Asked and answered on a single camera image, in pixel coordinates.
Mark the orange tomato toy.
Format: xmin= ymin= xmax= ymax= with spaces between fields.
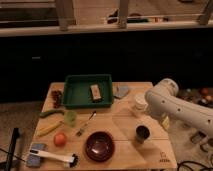
xmin=53 ymin=133 xmax=67 ymax=147

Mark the green pepper toy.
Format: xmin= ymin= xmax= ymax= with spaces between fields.
xmin=39 ymin=109 xmax=64 ymax=118

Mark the wooden railing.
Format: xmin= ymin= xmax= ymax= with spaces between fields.
xmin=0 ymin=0 xmax=213 ymax=37

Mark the dark metal cup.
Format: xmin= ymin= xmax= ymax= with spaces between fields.
xmin=135 ymin=125 xmax=150 ymax=144

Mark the blue sponge front left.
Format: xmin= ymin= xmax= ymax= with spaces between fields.
xmin=26 ymin=143 xmax=46 ymax=168

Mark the yellow banana toy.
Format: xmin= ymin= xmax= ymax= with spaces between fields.
xmin=37 ymin=121 xmax=63 ymax=137

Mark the white handled dish brush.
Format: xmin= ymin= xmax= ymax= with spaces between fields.
xmin=29 ymin=149 xmax=78 ymax=168

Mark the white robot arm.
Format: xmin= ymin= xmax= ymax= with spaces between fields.
xmin=145 ymin=78 xmax=213 ymax=138

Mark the metal fork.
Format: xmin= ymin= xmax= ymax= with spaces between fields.
xmin=75 ymin=111 xmax=97 ymax=137

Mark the red grapes toy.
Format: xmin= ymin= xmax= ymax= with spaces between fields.
xmin=51 ymin=90 xmax=62 ymax=108

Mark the wooden block in tray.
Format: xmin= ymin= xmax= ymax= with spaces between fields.
xmin=90 ymin=84 xmax=102 ymax=102

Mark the light green cup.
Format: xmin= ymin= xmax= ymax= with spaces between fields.
xmin=64 ymin=110 xmax=77 ymax=127

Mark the black stand at left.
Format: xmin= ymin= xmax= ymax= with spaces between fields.
xmin=0 ymin=128 xmax=20 ymax=171

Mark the dark red bowl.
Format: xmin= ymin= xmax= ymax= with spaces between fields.
xmin=85 ymin=131 xmax=115 ymax=162

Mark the green plastic tray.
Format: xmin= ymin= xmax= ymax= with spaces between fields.
xmin=62 ymin=74 xmax=114 ymax=109

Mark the white paper cup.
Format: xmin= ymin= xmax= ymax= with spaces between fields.
xmin=134 ymin=93 xmax=147 ymax=111

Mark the black cable bottom right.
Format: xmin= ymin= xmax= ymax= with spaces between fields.
xmin=177 ymin=160 xmax=213 ymax=171

